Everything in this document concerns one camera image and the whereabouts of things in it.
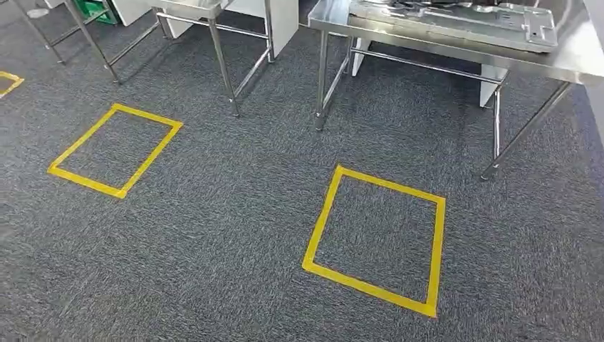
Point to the white panel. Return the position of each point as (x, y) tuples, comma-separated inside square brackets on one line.
[(490, 85), (129, 12), (361, 56), (283, 23)]

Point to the steel table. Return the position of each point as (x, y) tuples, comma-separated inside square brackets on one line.
[(188, 7), (575, 61), (91, 40)]

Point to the metal parts tray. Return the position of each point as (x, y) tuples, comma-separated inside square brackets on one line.
[(472, 26)]

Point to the green plastic crate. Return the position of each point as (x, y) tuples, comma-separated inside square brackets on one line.
[(94, 9)]

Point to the pale board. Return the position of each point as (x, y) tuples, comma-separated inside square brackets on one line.
[(598, 113)]

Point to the small grey disc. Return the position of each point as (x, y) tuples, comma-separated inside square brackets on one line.
[(37, 13)]

